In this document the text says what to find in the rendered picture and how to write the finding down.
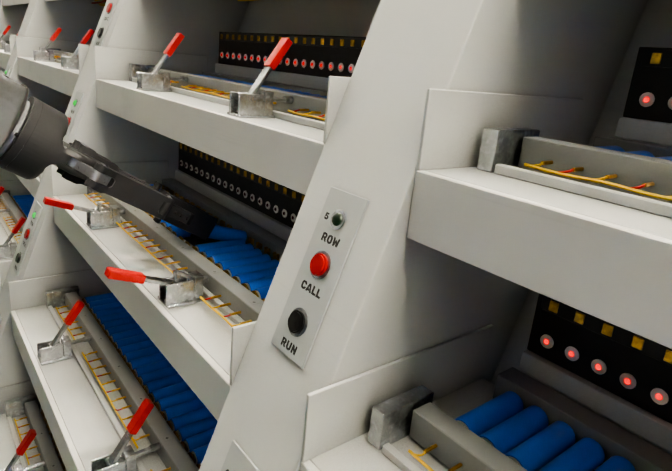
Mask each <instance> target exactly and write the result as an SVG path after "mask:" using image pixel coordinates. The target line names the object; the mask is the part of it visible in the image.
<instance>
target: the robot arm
mask: <svg viewBox="0 0 672 471"><path fill-rule="evenodd" d="M28 96H29V89H28V87H27V86H25V87H24V85H23V84H21V85H20V84H18V83H16V82H14V81H13V80H11V79H9V76H7V75H5V74H3V71H1V70H0V168H2V169H5V170H7V171H9V172H11V173H14V174H16V175H18V176H20V177H23V178H25V179H29V180H31V179H35V178H37V177H38V176H39V175H41V174H42V173H43V172H44V170H45V168H46V167H48V166H49V165H52V164H53V165H54V166H56V167H58V169H57V170H56V172H58V173H59V174H61V175H62V176H61V177H63V178H64V179H66V180H68V181H70V182H72V183H75V184H82V185H84V186H86V187H88V188H89V189H93V190H95V191H97V192H99V193H105V194H107V195H109V196H112V197H114V198H116V199H118V200H120V201H123V202H125V203H127V204H129V205H131V206H134V207H136V208H138V209H140V210H142V211H145V212H147V213H149V214H151V215H153V216H155V218H154V219H153V220H154V221H155V222H156V223H158V224H159V223H160V222H161V220H164V221H166V222H168V223H170V224H172V225H174V226H176V227H178V228H180V229H183V230H185V231H187V232H189V233H191V234H193V235H195V236H197V237H199V238H202V239H204V240H207V239H208V238H209V236H210V234H211V232H212V231H213V229H214V227H215V225H216V224H217V222H218V219H217V218H215V217H213V216H211V215H209V213H207V212H206V211H204V210H202V209H200V208H198V207H196V206H194V205H192V204H190V203H188V202H186V201H184V200H182V199H181V198H179V197H177V196H175V195H173V194H171V193H169V192H167V191H165V190H163V189H160V188H161V186H162V184H160V183H159V182H157V181H156V182H155V183H154V185H153V186H151V185H149V184H148V183H147V181H145V180H143V181H142V180H140V179H139V178H137V177H135V176H133V175H131V174H129V173H127V172H125V171H123V170H121V169H119V167H118V166H117V165H116V164H115V163H113V162H111V161H110V160H109V159H107V158H106V157H104V156H102V155H100V154H98V153H96V151H94V150H93V149H91V148H90V147H89V146H87V145H86V144H84V143H83V142H81V141H78V140H76V139H75V140H74V142H73V143H70V142H69V144H68V143H66V142H64V141H63V138H64V136H65V135H66V133H67V130H68V118H67V116H66V115H65V114H64V113H62V112H60V111H58V110H57V109H55V108H53V107H51V106H49V105H47V104H46V103H44V102H42V101H40V100H38V99H37V98H35V97H30V98H28ZM159 190H160V191H159Z"/></svg>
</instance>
